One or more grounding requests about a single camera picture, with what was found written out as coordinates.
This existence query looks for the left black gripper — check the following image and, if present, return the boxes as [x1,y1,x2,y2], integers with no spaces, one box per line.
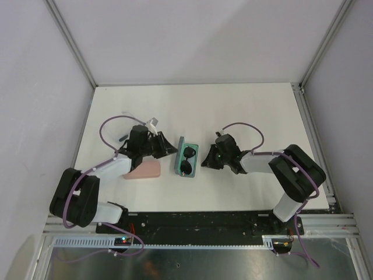
[139,131,177,159]

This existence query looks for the blue glasses case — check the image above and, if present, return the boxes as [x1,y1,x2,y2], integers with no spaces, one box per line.
[174,136,199,178]

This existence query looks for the pink glasses case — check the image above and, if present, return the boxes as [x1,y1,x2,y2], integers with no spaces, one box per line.
[123,160,161,180]

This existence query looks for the black frame sunglasses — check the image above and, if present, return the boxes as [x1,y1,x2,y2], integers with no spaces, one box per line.
[180,146,196,176]

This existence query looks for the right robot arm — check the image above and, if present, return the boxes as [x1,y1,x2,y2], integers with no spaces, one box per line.
[201,134,326,234]

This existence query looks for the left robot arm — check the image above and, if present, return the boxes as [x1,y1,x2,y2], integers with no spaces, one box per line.
[50,125,178,233]

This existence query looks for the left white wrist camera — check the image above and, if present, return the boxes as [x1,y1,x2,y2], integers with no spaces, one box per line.
[145,117,158,135]

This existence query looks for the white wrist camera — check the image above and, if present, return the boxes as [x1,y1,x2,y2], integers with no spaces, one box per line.
[145,117,158,135]
[216,130,224,137]

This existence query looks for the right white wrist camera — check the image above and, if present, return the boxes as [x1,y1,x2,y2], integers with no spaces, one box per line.
[216,130,224,137]

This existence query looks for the white frame sunglasses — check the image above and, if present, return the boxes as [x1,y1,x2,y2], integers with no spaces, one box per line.
[103,111,140,144]

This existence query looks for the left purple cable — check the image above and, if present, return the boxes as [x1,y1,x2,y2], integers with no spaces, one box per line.
[57,115,145,263]

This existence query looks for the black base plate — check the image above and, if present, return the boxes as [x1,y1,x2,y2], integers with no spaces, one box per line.
[96,211,304,246]

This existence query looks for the grey slotted cable duct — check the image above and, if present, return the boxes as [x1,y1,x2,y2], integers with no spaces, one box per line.
[53,234,282,250]

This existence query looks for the aluminium front rail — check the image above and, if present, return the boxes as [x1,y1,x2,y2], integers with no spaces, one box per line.
[43,214,360,238]

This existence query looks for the left aluminium frame post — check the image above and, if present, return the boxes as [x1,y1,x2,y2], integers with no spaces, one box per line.
[44,0,97,89]

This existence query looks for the aluminium frame post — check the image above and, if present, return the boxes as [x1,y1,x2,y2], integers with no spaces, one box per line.
[298,0,356,93]
[44,0,97,89]

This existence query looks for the right aluminium frame post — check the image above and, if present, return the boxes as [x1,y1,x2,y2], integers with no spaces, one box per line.
[298,0,356,93]

